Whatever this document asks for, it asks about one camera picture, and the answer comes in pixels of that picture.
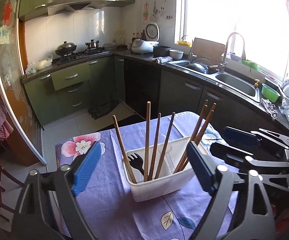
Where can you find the black inner pot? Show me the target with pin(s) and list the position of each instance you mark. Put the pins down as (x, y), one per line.
(161, 51)

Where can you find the black wok with lid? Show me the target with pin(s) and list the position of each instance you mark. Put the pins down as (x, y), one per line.
(66, 48)

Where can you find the wooden chopstick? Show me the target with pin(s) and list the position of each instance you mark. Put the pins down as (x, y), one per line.
(164, 147)
(193, 136)
(123, 150)
(153, 156)
(147, 135)
(205, 121)

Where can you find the dark floor mat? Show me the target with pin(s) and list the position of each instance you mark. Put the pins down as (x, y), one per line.
(103, 110)

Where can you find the wooden chopstick in holder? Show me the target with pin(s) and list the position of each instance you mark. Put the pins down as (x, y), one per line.
(205, 121)
(193, 136)
(147, 135)
(153, 156)
(164, 147)

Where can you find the steel sink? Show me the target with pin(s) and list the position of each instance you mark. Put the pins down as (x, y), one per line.
(243, 87)

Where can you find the green plastic basin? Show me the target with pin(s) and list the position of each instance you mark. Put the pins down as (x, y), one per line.
(269, 93)

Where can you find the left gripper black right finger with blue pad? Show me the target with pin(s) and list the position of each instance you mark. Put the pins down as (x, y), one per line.
(218, 181)

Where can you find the black plastic fork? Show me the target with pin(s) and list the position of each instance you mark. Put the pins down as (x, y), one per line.
(136, 162)

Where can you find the white bowl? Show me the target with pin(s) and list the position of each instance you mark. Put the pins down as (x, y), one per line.
(176, 54)

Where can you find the gas stove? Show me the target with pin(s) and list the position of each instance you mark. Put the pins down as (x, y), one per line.
(81, 54)

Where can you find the wooden cutting board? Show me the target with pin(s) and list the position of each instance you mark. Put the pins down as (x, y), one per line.
(210, 49)

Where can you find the white rice cooker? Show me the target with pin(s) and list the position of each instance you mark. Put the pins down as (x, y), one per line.
(148, 41)

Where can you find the purple floral tablecloth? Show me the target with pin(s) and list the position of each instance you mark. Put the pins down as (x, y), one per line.
(107, 202)

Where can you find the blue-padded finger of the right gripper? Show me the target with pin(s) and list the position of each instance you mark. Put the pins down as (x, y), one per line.
(240, 137)

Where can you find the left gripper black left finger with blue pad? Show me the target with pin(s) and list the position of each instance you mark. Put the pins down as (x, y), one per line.
(70, 181)

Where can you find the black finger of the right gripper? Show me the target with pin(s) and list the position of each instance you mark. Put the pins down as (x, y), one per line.
(230, 155)

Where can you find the small steel pot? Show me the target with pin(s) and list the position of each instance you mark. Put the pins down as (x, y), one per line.
(92, 44)

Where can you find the white plastic utensil holder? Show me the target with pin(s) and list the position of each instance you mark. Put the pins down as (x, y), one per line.
(168, 181)

